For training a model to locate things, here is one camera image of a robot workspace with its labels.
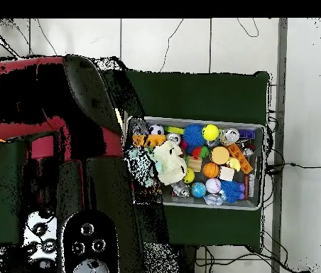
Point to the white toy baseball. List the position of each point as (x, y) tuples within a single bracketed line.
[(213, 185)]

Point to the cream waffle cloth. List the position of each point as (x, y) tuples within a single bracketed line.
[(170, 162)]

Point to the dark green side table cloth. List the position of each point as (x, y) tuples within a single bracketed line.
[(1, 184)]

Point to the yellow smooth ball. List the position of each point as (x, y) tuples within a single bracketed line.
[(210, 132)]

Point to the orange toy building block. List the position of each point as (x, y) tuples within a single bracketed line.
[(156, 140)]

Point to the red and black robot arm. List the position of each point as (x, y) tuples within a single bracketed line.
[(92, 99)]

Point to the blue spiky rubber ball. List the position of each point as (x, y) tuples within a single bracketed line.
[(193, 135), (231, 191)]

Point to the blue and green globe ball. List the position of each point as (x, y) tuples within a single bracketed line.
[(198, 190)]

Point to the orange toy basketball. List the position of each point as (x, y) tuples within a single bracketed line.
[(211, 170)]

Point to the light teal waffle cloth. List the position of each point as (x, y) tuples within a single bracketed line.
[(142, 167)]

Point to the black and white soccer ball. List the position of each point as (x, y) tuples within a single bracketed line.
[(157, 130)]

